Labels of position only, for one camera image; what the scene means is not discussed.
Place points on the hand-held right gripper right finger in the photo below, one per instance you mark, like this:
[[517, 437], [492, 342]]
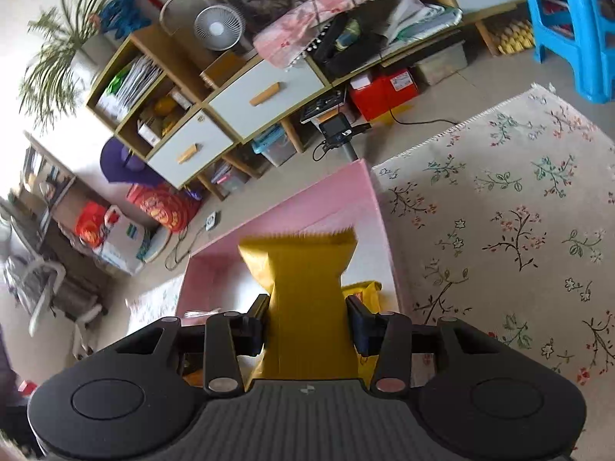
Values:
[[363, 326]]

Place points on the deep yellow snack packet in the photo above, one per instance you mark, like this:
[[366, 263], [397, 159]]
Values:
[[365, 293]]

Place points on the clear bin blue lid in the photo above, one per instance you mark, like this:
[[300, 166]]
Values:
[[276, 146]]

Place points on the blue plastic stool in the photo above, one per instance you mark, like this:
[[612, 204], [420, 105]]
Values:
[[571, 19]]

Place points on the stack of white papers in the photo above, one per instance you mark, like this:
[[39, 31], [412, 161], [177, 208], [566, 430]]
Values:
[[139, 81]]

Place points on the pink-lined cardboard box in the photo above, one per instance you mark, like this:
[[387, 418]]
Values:
[[312, 201]]

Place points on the blue knot ornament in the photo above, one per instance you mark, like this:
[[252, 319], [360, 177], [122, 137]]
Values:
[[122, 12]]

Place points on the purple plush toy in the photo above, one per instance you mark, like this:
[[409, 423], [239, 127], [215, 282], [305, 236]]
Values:
[[120, 163]]

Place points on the pink floral cloth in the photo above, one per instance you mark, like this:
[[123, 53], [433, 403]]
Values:
[[307, 14]]

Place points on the black camera on pole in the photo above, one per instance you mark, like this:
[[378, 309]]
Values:
[[336, 129]]

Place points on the yellow shelf item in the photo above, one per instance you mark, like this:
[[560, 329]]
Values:
[[164, 105]]

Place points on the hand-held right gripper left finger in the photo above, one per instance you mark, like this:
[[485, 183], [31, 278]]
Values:
[[254, 326]]

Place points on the clear lidded bin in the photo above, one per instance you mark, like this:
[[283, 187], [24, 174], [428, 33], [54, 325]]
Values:
[[439, 65]]

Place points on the wooden shelf cabinet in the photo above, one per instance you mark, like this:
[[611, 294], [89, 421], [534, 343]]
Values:
[[144, 43]]

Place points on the grey office chair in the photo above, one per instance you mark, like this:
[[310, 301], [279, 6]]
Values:
[[38, 278]]

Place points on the brown cardboard box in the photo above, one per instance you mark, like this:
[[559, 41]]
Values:
[[221, 69]]

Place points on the green potted plant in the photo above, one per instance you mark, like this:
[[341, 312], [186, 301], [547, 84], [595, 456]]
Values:
[[57, 48]]

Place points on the pack of yellow items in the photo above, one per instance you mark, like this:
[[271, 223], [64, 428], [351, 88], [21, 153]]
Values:
[[514, 36]]

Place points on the black case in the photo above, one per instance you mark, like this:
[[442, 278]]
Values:
[[326, 57]]

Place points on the black flat device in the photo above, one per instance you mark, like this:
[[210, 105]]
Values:
[[322, 105]]

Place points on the clear storage bin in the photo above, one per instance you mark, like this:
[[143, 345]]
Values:
[[230, 177]]

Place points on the white small carton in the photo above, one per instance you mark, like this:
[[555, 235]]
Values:
[[149, 132]]

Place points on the red round gift box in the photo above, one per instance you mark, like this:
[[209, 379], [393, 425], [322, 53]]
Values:
[[163, 206]]

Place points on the white table fan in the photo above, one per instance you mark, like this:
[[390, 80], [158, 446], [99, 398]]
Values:
[[218, 26]]

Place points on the red gift bag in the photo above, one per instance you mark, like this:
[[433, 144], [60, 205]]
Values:
[[91, 225]]

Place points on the floral printed cloth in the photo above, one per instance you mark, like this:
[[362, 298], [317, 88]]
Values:
[[504, 201]]

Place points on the white shelf unit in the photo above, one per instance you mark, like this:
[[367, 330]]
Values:
[[43, 173]]

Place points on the white shopping bag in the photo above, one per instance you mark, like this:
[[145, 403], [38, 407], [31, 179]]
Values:
[[122, 242]]

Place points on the yellow zigzag-edged snack packet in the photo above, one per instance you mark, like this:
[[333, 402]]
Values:
[[307, 307]]

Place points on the white power strip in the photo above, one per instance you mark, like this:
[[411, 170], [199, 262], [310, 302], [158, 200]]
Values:
[[211, 221]]

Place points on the low wooden cabinet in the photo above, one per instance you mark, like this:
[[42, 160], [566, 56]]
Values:
[[480, 24]]

